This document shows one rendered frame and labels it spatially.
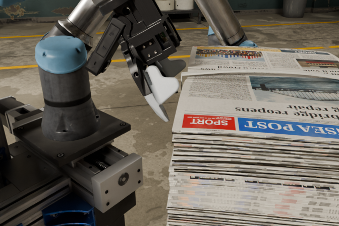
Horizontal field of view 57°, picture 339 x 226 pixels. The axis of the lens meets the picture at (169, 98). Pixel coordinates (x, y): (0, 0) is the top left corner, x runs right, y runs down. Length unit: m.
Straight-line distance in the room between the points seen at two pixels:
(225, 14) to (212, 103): 0.51
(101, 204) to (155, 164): 1.33
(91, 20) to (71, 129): 0.30
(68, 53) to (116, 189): 0.34
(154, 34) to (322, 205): 0.32
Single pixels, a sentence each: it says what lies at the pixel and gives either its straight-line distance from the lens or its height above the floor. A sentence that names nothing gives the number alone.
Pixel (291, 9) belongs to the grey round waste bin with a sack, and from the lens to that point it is 7.56.
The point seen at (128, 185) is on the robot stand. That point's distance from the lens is 0.82.
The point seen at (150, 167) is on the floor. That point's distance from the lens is 2.06.
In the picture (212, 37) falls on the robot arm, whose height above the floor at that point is 0.99.
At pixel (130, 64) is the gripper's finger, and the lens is 0.49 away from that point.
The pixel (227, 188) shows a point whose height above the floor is 0.98.
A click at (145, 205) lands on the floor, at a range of 1.80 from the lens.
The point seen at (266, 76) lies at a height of 1.06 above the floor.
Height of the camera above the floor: 1.24
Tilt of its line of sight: 25 degrees down
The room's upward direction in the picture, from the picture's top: straight up
